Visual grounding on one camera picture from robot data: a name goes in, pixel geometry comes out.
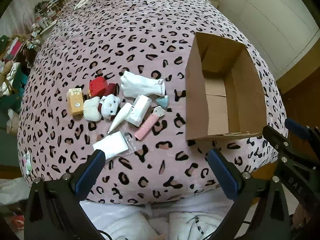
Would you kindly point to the brown cardboard box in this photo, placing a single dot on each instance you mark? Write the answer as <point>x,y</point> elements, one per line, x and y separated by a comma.
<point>217,95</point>

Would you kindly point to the pink red box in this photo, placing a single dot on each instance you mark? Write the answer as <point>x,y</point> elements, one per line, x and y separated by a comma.
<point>13,48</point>

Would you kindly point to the white cat plush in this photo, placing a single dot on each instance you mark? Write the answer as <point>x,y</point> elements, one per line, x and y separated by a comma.
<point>110,106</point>

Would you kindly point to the cluttered white shelf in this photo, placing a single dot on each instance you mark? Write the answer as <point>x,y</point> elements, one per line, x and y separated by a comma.
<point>47,12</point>

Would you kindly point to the white cream tube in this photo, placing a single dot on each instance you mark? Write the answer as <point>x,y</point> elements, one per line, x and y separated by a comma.
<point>120,117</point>

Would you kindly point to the white radish plush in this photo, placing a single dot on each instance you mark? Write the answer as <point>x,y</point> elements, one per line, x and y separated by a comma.
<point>92,109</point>

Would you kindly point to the red toy box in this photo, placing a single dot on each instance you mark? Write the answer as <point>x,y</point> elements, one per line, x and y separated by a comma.
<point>98,86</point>

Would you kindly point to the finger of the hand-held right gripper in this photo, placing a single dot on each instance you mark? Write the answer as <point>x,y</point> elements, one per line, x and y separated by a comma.
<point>297,128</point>
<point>275,138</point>

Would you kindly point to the pink leopard print blanket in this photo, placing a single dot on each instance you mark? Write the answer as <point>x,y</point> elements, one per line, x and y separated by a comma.
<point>140,42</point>

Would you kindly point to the orange bear print carton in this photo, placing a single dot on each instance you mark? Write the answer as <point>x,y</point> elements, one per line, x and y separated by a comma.
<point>75,102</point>

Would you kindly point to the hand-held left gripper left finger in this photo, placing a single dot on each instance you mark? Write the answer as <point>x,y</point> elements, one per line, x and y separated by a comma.
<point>93,171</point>

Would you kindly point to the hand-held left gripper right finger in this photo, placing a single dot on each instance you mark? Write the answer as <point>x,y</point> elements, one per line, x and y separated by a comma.
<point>222,175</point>

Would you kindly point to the white panelled wardrobe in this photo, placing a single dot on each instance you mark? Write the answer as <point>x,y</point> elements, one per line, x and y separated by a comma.
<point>270,17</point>

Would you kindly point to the teal storage box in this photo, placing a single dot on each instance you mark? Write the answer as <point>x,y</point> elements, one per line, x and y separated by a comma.
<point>20,87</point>

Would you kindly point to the person's right hand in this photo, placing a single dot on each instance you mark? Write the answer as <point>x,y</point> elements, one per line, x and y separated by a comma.
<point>301,216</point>

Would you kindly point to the small green white packet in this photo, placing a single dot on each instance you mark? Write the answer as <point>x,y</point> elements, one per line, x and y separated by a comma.
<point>27,162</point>

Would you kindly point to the white socks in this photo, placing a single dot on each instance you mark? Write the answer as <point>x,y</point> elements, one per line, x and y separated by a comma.
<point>137,83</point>

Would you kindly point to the white tissue pack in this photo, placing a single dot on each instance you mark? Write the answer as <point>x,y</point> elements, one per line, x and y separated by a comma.
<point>138,110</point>

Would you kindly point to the pink fabric strip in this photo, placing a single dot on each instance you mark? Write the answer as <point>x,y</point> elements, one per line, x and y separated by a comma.
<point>145,127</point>

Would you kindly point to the clear small zip bag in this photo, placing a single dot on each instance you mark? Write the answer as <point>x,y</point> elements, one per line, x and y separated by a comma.
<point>130,141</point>

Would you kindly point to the dark red small pouch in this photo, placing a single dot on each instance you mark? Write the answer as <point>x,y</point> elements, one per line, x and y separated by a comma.
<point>111,89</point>

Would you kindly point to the white plastic packet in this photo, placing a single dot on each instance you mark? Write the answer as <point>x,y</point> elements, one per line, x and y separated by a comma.
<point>110,145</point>

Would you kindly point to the pale blue ceramic trinket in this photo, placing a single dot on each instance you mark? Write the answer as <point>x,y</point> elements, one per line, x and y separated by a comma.
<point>162,102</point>

